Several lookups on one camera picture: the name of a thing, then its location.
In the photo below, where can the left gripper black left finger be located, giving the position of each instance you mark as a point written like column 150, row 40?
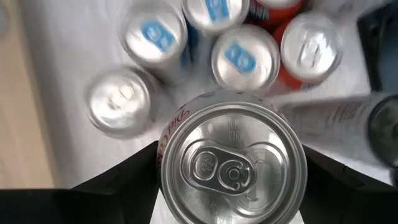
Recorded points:
column 77, row 208

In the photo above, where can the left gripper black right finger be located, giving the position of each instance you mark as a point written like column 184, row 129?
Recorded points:
column 351, row 202

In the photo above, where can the silver Diet Coke can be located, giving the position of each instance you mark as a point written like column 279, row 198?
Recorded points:
column 119, row 101
column 230, row 171

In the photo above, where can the blue silver Red Bull can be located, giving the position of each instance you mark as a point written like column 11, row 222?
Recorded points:
column 245, row 57
column 155, row 37
column 214, row 15

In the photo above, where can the wooden shelf board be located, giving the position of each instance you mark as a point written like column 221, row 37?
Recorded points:
column 21, row 109

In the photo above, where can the Celsius can with black lid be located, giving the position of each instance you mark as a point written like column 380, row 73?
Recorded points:
column 342, row 121

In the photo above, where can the red Fanta strawberry can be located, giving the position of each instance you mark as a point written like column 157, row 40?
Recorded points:
column 273, row 12
column 311, row 46

